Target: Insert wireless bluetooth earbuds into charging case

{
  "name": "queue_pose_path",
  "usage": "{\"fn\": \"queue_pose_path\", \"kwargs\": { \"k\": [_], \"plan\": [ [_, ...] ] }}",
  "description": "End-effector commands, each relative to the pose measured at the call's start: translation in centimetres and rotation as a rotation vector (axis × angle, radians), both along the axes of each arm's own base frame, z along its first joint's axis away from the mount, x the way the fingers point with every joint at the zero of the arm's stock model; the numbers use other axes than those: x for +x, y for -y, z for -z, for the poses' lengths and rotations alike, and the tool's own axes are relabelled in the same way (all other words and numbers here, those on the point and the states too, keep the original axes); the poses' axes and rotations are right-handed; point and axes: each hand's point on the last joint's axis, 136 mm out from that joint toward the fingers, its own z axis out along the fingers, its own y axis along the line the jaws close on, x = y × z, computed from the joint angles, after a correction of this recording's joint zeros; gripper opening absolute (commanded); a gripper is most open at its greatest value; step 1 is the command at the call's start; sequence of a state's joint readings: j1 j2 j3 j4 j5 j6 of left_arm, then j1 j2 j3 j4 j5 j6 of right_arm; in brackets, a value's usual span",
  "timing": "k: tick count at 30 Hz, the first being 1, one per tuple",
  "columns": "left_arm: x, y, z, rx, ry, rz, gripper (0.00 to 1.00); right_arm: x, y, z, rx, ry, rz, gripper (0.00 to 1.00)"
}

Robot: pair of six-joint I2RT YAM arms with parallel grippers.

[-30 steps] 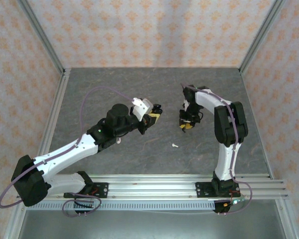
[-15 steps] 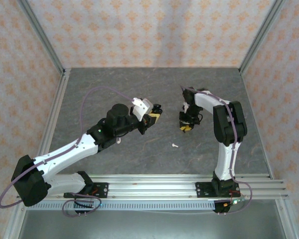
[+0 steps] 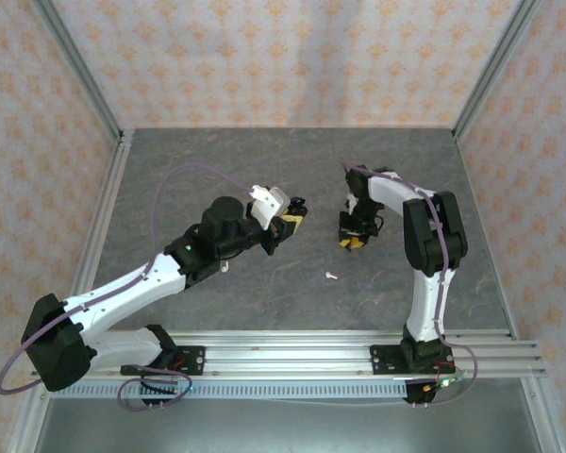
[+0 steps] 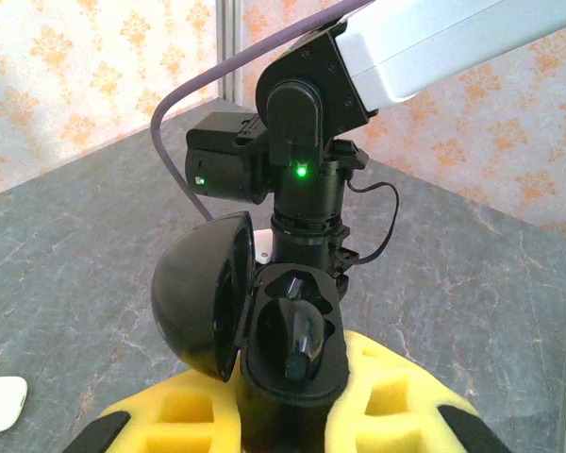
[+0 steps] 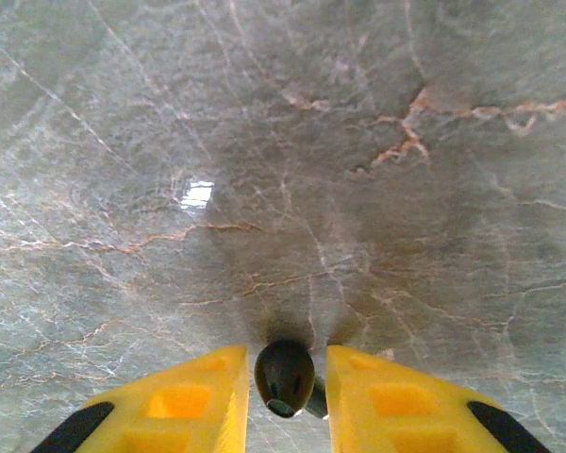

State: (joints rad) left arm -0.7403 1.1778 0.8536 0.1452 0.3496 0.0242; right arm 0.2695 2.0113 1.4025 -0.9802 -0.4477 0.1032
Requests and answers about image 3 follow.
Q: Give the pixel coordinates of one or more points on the black round disc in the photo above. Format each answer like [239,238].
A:
[298,203]

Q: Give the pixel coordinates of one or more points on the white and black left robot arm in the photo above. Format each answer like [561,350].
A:
[122,292]

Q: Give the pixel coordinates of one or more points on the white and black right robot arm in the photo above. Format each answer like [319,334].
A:
[427,307]

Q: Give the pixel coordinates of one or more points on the small lit circuit board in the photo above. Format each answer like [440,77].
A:
[441,383]

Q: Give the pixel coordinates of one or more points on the grey metal panel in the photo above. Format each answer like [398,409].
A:
[283,429]

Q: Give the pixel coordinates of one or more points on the aluminium side rail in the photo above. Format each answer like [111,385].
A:
[115,170]
[542,424]

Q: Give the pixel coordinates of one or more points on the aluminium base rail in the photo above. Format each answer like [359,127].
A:
[287,354]

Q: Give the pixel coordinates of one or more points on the aluminium frame post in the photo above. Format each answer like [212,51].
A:
[75,71]
[495,66]

